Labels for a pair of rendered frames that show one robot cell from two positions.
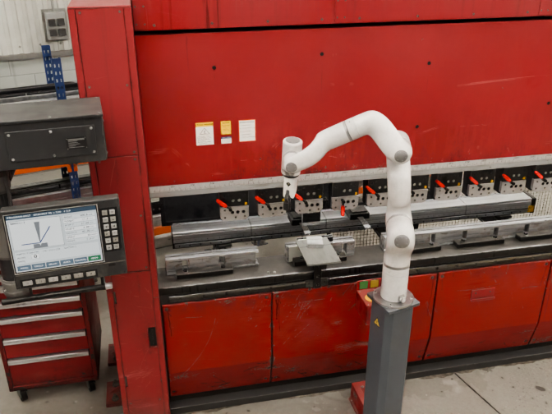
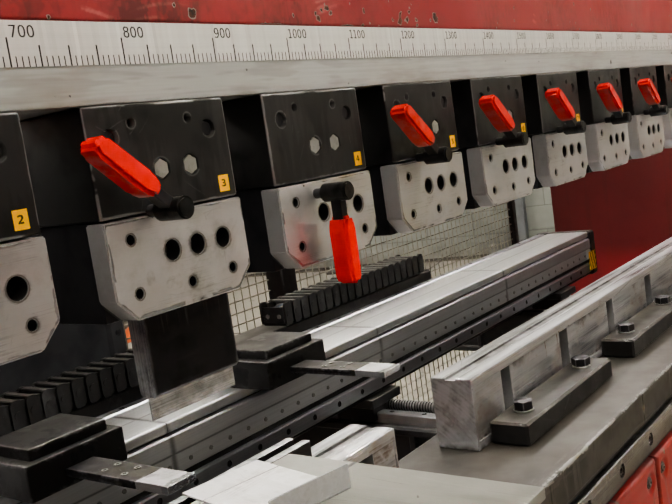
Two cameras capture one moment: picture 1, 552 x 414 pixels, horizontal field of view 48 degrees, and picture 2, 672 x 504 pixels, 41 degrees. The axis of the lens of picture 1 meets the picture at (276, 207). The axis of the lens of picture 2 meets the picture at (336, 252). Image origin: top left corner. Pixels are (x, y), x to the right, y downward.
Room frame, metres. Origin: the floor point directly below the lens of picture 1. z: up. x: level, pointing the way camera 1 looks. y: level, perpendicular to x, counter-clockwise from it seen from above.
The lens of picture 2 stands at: (2.38, 0.19, 1.29)
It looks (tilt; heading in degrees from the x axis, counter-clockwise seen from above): 7 degrees down; 320
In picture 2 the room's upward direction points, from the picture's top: 8 degrees counter-clockwise
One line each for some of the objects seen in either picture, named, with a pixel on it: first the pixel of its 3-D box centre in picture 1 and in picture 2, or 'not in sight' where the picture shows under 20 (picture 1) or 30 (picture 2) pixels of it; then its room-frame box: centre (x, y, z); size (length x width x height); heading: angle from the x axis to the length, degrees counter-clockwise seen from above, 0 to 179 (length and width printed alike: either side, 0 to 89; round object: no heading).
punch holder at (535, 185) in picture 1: (541, 175); (659, 107); (3.34, -1.54, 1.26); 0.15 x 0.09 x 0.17; 102
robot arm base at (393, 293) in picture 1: (394, 280); not in sight; (2.47, -0.55, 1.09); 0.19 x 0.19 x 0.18
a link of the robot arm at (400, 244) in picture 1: (398, 244); not in sight; (2.44, -0.55, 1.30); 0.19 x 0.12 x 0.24; 174
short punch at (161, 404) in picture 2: (310, 217); (187, 349); (3.06, -0.19, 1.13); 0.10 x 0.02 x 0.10; 102
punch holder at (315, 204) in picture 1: (307, 195); (141, 207); (3.05, -0.17, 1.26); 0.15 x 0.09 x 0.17; 102
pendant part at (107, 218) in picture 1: (66, 237); not in sight; (2.28, 0.87, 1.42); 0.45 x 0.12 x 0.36; 107
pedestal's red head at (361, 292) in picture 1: (379, 300); not in sight; (2.82, -0.55, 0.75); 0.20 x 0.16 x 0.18; 104
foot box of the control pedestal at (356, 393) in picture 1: (372, 402); not in sight; (2.79, -0.56, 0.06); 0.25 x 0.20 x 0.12; 14
